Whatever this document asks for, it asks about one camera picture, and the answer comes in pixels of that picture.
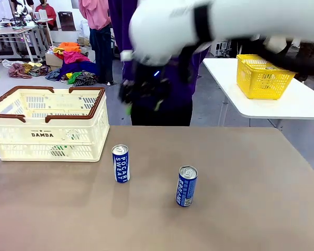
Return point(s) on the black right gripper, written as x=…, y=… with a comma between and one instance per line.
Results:
x=149, y=75

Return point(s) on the blue Pocari Sweat can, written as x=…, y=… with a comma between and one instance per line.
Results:
x=121, y=167

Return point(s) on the blue can white script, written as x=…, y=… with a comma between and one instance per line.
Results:
x=185, y=188

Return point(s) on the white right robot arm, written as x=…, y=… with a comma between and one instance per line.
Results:
x=238, y=18

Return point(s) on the yellow plastic basket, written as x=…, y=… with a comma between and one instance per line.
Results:
x=264, y=83

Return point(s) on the person in purple sweater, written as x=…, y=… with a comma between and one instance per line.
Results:
x=119, y=26

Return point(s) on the colourful clothes pile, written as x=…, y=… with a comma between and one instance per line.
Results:
x=76, y=61

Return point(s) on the white table leg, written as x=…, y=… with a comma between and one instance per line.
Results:
x=223, y=112

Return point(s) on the white floor box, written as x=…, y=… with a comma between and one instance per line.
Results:
x=85, y=27

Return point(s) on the person in pink hoodie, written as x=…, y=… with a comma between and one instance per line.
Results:
x=96, y=15

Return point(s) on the cardboard box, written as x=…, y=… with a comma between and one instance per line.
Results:
x=52, y=59

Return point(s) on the black panel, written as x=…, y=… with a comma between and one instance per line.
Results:
x=54, y=24
x=66, y=22

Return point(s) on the small dull clothes pile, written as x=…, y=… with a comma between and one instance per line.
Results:
x=18, y=70

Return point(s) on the silver topped drink can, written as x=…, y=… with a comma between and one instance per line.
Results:
x=270, y=68

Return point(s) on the person in red top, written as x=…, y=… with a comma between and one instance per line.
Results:
x=45, y=11

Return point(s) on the white side table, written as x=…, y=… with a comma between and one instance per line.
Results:
x=277, y=107

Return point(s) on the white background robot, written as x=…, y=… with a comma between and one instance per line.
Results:
x=22, y=13

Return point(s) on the grey workbench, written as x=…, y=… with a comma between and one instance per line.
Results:
x=8, y=32

